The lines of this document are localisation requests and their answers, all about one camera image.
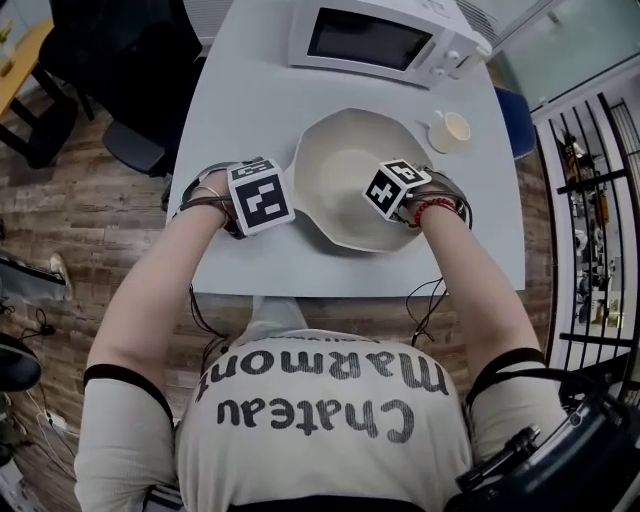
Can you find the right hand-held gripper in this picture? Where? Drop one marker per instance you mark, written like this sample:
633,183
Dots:
390,187

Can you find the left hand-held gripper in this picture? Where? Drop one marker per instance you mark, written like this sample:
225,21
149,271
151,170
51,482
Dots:
260,195

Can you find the person's right forearm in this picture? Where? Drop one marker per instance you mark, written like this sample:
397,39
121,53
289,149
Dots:
475,290

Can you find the person's left forearm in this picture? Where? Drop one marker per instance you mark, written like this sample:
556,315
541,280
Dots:
160,290

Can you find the thin metal bangle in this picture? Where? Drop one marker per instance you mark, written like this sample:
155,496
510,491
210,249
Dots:
207,190

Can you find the cream mug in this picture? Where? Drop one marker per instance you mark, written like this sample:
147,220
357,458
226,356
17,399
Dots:
452,131

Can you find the person's leg in grey trousers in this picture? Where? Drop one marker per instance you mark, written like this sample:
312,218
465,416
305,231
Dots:
275,317

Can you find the blue chair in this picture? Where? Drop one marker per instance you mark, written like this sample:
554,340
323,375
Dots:
517,122

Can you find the white microwave oven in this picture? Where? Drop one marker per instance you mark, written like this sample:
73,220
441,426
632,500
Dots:
370,42

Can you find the black office chair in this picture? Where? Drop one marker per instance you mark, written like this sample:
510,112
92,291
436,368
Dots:
125,75

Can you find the black metal railing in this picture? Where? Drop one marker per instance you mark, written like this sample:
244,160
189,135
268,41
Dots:
590,190

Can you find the person's cream printed shirt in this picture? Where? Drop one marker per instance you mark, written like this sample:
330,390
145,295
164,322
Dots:
320,440

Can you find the round wooden side table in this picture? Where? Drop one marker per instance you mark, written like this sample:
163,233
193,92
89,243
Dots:
22,60

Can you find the white power strip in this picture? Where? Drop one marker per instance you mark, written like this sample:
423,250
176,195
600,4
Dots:
54,421

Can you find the black backpack with equipment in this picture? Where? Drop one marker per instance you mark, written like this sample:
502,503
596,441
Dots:
565,460

